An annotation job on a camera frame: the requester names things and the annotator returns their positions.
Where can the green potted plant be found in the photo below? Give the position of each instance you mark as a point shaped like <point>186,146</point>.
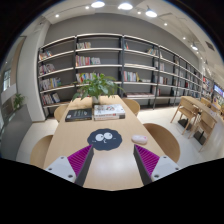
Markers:
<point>97,86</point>

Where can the wooden chair right near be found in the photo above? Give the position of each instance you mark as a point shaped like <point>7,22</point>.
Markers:
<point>165,140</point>

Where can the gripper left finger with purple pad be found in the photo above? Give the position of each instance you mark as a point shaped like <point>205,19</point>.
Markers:
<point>73,168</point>

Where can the wooden chair right far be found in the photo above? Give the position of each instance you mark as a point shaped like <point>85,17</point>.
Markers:
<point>132,106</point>

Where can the wooden chair left near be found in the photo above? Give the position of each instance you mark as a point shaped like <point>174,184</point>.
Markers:
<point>39,151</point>

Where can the wooden chair at side table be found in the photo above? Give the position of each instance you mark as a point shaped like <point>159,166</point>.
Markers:
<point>188,110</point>

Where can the small plant at left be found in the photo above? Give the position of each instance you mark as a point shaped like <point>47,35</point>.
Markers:
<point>18,101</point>

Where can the wooden chair left far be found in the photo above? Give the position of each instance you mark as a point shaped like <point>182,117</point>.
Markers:
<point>58,113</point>

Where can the large grey bookshelf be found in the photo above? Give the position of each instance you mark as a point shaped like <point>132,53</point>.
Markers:
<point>145,71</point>

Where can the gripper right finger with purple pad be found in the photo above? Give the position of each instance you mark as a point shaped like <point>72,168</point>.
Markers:
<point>152,167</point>

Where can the black book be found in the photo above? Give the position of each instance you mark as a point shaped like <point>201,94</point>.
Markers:
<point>79,115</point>

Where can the pink white computer mouse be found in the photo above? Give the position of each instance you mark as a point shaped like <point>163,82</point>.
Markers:
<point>139,139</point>

